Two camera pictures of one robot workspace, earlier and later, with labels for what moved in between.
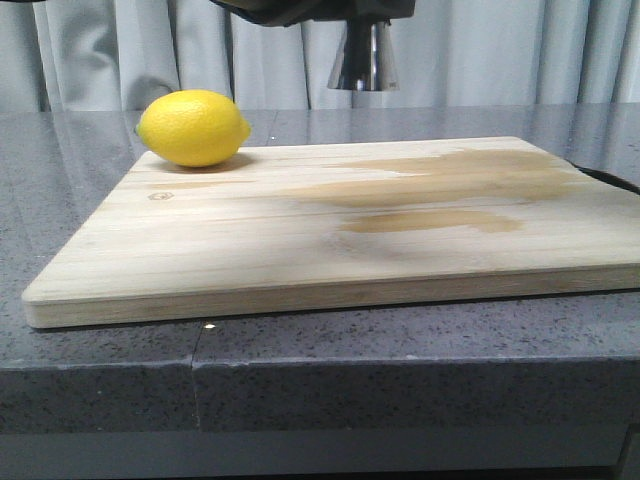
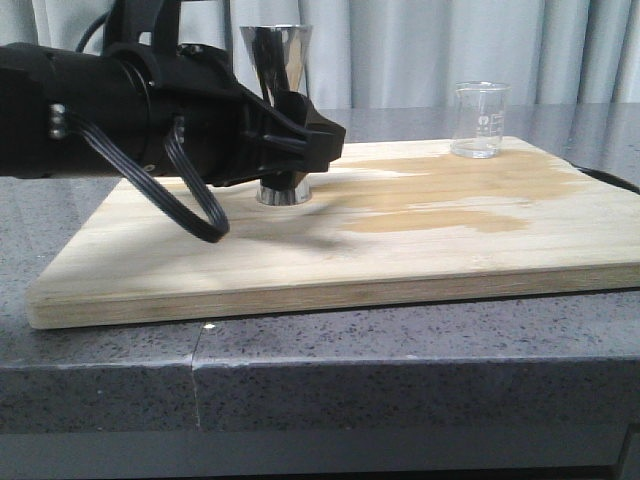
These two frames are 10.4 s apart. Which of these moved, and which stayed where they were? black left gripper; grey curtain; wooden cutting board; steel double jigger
Moved: black left gripper; steel double jigger
Stayed: wooden cutting board; grey curtain
